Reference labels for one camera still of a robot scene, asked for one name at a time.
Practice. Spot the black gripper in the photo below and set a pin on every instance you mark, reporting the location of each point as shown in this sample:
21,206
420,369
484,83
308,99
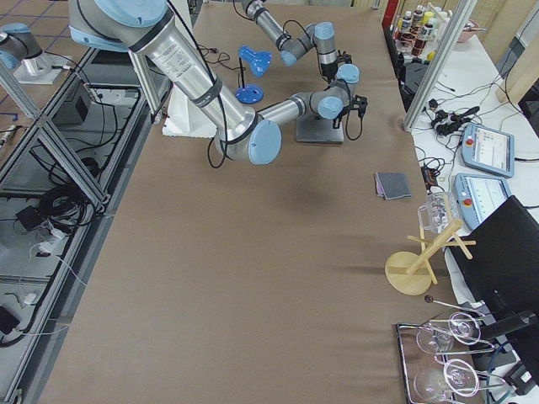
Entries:
328,70
346,110

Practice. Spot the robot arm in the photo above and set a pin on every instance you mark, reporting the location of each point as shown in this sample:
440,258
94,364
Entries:
148,28
320,37

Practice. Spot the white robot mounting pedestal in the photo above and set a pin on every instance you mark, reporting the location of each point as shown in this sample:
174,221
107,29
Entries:
184,119

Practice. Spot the wooden mug tree stand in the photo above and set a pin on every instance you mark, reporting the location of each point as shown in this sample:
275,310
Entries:
411,274

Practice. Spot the near teach pendant tablet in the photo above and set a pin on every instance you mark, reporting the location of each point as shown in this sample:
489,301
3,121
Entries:
478,196

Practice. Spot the aluminium frame post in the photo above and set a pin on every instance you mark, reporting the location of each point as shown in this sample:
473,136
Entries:
452,32

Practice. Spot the glass mug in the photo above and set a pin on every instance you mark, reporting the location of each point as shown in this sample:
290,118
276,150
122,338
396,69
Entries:
439,210

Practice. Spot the wine glass rack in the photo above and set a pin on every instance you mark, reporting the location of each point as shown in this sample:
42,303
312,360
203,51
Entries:
436,360

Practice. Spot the folded grey cloth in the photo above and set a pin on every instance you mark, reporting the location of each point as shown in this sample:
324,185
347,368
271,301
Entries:
392,186

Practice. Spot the blue desk lamp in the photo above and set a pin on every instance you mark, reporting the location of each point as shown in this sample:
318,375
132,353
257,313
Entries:
258,62

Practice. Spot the grey laptop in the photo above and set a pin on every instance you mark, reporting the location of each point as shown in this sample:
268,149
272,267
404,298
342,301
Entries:
311,128

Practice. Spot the black monitor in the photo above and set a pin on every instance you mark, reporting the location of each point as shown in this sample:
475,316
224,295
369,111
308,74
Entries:
503,271

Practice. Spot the teach pendant tablet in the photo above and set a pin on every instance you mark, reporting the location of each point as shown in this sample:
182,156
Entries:
478,196
489,150

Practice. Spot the far teach pendant tablet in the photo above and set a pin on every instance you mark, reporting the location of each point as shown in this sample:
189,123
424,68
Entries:
489,150

